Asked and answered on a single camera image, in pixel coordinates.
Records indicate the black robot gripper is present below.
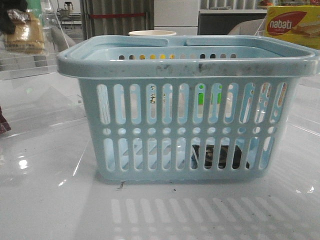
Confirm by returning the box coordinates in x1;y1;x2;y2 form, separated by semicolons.
0;0;28;34

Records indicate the yellow nabati wafer box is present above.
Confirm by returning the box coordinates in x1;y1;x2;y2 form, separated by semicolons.
264;5;320;50

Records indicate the white drawer cabinet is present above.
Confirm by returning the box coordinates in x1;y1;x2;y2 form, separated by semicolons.
153;0;201;36

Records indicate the packaged bread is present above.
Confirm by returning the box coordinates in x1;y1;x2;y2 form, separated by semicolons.
4;9;45;54

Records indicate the white paper cup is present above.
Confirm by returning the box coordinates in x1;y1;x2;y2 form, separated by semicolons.
128;29;177;37

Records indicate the clear acrylic stand right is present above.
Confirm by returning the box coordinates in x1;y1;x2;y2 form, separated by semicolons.
255;19;320;50

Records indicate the light blue plastic basket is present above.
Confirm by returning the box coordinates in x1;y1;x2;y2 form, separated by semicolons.
57;35;320;181

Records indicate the dark red snack packet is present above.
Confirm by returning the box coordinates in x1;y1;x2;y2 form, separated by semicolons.
0;107;11;134

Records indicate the clear acrylic shelf left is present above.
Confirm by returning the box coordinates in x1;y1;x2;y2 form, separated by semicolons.
0;0;87;141

